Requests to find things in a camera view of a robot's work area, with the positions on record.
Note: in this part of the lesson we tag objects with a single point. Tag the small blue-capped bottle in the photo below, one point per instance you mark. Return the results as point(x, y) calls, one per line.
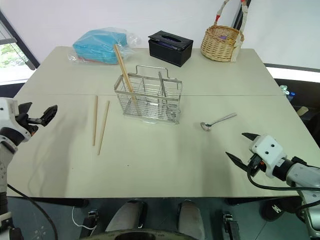
point(291, 95)

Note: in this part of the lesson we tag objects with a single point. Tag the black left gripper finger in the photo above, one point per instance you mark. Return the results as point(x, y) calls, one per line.
point(50, 113)
point(25, 108)

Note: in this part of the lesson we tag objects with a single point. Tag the clear plastic bag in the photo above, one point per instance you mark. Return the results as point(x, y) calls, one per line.
point(133, 40)

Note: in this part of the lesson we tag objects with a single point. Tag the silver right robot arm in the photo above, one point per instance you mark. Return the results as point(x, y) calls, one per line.
point(302, 175)

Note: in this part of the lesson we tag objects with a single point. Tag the black tissue box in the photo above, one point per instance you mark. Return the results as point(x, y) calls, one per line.
point(170, 51)

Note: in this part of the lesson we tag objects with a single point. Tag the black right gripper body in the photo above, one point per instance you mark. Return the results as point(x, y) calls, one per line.
point(255, 165)

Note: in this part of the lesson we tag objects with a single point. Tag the pale green wrapper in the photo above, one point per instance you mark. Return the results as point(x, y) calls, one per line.
point(283, 88)

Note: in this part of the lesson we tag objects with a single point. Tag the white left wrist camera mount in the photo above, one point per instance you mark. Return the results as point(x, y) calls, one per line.
point(7, 110)

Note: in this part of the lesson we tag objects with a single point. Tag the wooden chopstick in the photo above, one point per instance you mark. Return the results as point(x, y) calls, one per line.
point(103, 127)
point(125, 68)
point(122, 67)
point(95, 120)

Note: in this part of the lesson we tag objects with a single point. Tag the black wheel with white mark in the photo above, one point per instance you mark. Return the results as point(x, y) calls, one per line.
point(273, 208)

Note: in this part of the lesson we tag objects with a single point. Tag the black window frame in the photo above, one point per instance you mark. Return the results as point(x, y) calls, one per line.
point(22, 45)

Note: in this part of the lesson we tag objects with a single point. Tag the grey rounded shape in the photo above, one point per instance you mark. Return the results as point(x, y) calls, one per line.
point(191, 220)
point(125, 216)

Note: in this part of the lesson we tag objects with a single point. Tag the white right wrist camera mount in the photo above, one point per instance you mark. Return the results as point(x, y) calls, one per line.
point(268, 147)

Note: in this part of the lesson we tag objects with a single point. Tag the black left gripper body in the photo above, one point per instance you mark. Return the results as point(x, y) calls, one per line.
point(30, 121)

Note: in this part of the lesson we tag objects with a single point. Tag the small wooden piece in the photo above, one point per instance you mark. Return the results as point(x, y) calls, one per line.
point(302, 110)

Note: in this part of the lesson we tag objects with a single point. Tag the blue folded pack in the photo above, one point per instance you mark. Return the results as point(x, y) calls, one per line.
point(100, 45)

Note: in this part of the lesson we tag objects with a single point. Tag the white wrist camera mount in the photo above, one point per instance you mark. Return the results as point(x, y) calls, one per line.
point(7, 110)
point(268, 147)

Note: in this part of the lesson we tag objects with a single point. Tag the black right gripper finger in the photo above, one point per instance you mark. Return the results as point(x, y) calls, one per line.
point(237, 160)
point(251, 138)

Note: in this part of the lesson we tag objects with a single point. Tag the silver metal spoon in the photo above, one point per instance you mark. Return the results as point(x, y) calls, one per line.
point(206, 126)

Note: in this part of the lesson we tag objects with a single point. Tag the small purple item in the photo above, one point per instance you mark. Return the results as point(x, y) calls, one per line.
point(223, 37)

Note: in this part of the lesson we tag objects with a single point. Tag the black table caster leg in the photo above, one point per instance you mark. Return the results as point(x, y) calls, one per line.
point(231, 227)
point(91, 220)

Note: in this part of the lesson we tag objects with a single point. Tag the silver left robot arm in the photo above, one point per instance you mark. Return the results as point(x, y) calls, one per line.
point(3, 172)

